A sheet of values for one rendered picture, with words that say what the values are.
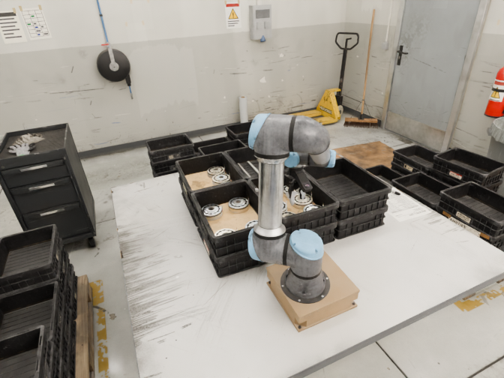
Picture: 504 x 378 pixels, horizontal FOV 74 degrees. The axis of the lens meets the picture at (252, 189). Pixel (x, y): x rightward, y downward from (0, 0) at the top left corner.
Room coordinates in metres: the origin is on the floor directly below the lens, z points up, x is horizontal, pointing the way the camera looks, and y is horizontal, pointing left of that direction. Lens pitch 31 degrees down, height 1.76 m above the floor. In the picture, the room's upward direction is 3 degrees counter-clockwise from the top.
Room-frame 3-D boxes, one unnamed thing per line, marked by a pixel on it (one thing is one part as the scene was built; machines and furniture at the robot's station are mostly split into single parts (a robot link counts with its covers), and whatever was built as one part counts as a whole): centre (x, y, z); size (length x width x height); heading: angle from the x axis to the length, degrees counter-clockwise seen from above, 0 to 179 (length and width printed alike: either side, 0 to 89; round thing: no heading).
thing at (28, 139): (2.43, 1.68, 0.88); 0.29 x 0.22 x 0.03; 22
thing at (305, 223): (1.38, -0.19, 0.87); 0.40 x 0.30 x 0.11; 21
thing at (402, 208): (1.57, -0.81, 0.70); 0.33 x 0.23 x 0.01; 22
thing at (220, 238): (1.27, 0.09, 0.92); 0.40 x 0.30 x 0.02; 21
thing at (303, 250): (0.91, -0.18, 0.96); 0.13 x 0.12 x 0.14; 71
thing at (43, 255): (1.45, 1.28, 0.37); 0.40 x 0.30 x 0.45; 23
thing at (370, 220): (1.49, -0.47, 0.76); 0.40 x 0.30 x 0.12; 21
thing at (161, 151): (2.91, 0.75, 0.37); 0.40 x 0.30 x 0.45; 113
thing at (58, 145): (2.34, 1.59, 0.45); 0.60 x 0.45 x 0.90; 22
